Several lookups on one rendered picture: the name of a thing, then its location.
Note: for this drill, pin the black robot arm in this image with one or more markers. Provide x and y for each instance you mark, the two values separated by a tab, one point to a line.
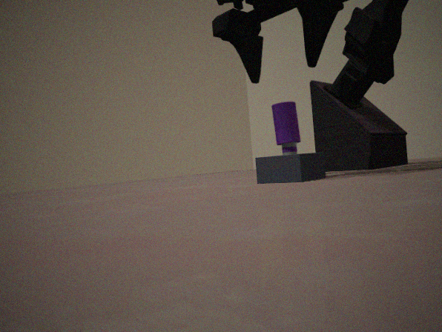
371	39

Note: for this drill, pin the grey marker with purple band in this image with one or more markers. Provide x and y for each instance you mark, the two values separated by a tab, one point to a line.
289	148

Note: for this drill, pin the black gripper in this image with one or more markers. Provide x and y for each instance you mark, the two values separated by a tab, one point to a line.
241	28

